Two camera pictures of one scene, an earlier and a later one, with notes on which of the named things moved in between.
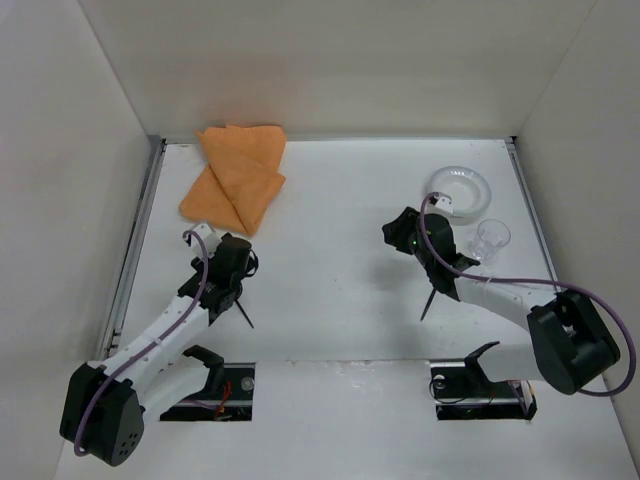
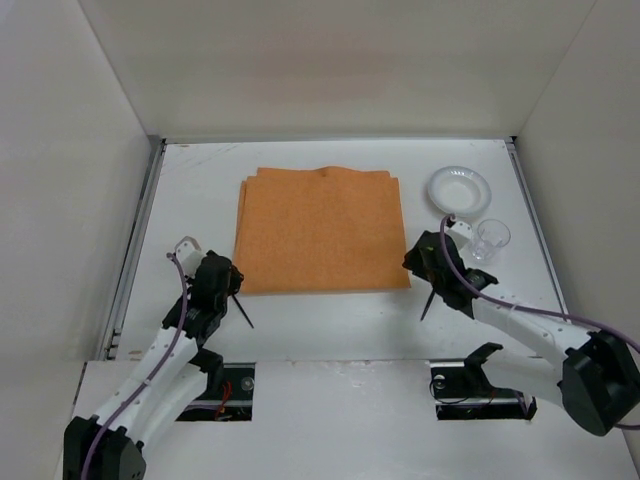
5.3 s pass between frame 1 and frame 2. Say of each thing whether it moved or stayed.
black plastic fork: stayed
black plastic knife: stayed
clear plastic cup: stayed
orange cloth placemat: moved
